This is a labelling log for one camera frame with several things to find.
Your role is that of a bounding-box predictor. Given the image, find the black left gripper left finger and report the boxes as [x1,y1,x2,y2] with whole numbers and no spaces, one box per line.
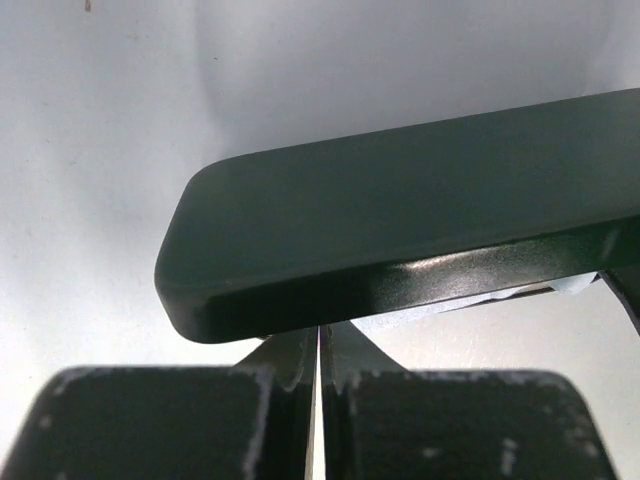
[14,329,318,479]

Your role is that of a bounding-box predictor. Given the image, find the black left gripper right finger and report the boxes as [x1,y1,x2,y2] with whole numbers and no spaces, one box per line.
[319,322,615,479]

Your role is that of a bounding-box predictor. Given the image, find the dark green glasses case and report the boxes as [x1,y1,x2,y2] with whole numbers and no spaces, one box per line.
[155,89,639,344]

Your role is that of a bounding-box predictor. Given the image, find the light blue cleaning cloth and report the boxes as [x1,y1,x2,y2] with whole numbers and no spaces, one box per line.
[351,272,598,334]

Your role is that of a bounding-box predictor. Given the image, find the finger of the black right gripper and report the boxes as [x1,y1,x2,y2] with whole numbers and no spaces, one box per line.
[599,267,640,334]

